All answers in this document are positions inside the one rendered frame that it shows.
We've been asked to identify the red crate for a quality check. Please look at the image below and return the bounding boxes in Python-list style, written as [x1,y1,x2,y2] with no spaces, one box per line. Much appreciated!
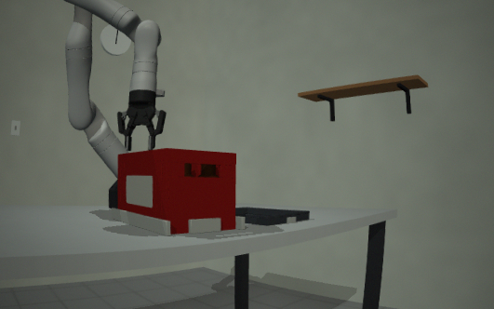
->
[118,148,236,235]

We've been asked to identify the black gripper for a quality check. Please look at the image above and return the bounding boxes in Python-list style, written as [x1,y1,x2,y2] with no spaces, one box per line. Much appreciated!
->
[117,89,167,151]

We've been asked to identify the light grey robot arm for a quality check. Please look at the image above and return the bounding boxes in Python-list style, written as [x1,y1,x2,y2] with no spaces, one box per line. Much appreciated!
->
[64,0,165,179]

